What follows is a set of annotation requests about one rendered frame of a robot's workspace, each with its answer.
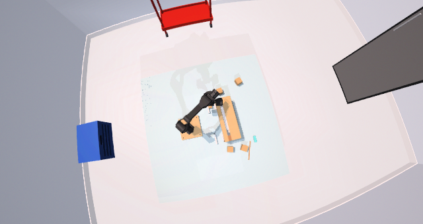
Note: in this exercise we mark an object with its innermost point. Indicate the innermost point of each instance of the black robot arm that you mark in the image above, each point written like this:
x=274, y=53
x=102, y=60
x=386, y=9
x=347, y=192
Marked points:
x=207, y=99

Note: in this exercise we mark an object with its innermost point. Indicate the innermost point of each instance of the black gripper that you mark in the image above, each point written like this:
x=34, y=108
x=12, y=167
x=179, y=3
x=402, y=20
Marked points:
x=218, y=101

